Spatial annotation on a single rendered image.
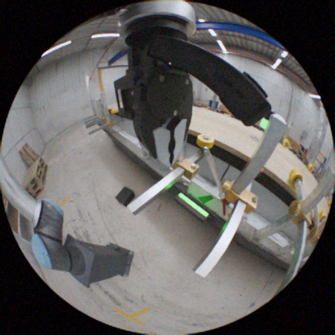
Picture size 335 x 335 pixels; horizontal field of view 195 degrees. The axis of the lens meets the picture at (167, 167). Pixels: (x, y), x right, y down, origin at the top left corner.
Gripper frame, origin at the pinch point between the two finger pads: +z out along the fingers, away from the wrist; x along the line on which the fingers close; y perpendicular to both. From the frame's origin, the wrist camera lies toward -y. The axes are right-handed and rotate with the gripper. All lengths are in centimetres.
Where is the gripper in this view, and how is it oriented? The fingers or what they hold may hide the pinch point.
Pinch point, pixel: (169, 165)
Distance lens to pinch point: 16.9
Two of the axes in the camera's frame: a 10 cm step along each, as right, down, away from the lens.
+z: 0.0, 7.1, 7.1
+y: -7.3, -4.9, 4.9
